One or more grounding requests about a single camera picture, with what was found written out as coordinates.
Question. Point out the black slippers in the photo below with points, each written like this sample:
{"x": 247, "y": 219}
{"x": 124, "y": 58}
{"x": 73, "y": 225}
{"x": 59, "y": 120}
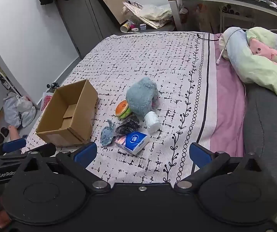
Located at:
{"x": 1, "y": 135}

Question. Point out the pink bed sheet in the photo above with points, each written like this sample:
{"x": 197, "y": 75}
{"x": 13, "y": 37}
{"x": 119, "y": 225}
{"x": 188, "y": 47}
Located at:
{"x": 227, "y": 101}

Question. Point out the white chair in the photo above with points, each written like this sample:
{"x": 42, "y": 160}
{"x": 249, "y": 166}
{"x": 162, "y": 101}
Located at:
{"x": 237, "y": 18}

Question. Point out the pastel patchwork duvet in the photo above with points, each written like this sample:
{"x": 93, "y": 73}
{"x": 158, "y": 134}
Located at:
{"x": 261, "y": 65}

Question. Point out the white tissue roll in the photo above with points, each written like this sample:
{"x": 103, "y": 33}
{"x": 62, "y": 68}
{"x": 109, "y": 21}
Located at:
{"x": 151, "y": 122}

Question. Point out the small blue shark plush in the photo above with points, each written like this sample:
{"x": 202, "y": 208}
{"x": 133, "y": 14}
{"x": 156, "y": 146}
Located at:
{"x": 107, "y": 135}

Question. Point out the white black-patterned bed sheet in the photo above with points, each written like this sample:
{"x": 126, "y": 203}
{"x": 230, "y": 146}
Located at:
{"x": 140, "y": 60}

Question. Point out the pink and white plastic bag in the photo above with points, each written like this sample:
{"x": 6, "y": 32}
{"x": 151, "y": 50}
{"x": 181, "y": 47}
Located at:
{"x": 46, "y": 101}

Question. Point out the white desk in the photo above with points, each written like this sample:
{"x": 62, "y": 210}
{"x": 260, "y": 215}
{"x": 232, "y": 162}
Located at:
{"x": 225, "y": 2}

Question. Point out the brown cardboard box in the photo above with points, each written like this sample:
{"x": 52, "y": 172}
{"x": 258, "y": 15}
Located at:
{"x": 85, "y": 116}

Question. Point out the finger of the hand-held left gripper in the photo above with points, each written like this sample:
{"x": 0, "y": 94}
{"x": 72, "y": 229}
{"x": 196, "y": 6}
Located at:
{"x": 45, "y": 149}
{"x": 14, "y": 145}

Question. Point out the grey-blue plush toy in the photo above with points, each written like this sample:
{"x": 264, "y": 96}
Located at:
{"x": 140, "y": 96}

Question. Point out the grey fabric bed frame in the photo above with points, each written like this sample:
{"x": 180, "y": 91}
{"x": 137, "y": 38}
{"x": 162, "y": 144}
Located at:
{"x": 266, "y": 125}

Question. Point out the small purple box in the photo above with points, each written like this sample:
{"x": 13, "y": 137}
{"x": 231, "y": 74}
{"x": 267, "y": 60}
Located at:
{"x": 142, "y": 26}

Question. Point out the paper tube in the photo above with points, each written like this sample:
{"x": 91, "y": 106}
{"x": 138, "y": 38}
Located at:
{"x": 125, "y": 26}

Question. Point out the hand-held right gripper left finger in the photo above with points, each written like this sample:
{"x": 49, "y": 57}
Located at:
{"x": 86, "y": 153}

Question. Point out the dark grey door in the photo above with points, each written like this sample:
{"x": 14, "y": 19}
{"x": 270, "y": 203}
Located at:
{"x": 80, "y": 17}

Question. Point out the dark picture frame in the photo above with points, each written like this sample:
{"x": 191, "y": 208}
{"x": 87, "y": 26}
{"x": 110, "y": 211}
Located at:
{"x": 109, "y": 2}

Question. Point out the orange watermelon slice toy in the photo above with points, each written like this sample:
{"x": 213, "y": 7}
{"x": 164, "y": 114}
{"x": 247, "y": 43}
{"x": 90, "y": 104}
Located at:
{"x": 122, "y": 108}

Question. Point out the patterned tote bag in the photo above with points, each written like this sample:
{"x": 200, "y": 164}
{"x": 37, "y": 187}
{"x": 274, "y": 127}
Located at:
{"x": 138, "y": 14}

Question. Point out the clear plastic bag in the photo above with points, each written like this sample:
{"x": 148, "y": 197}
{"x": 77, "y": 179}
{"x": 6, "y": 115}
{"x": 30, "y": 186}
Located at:
{"x": 157, "y": 11}

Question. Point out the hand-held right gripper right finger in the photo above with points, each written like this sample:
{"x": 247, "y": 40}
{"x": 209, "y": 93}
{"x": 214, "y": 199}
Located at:
{"x": 200, "y": 153}

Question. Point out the grey plastic bags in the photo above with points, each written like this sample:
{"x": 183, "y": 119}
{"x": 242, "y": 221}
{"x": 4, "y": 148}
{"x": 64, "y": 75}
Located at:
{"x": 17, "y": 111}

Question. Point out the person's leg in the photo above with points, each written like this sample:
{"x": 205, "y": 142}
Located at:
{"x": 14, "y": 133}

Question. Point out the black shiny packet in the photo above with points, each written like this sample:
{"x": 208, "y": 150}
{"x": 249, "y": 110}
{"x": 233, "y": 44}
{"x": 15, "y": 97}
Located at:
{"x": 127, "y": 127}

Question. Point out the blue tissue packet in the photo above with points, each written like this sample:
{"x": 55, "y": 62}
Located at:
{"x": 134, "y": 141}

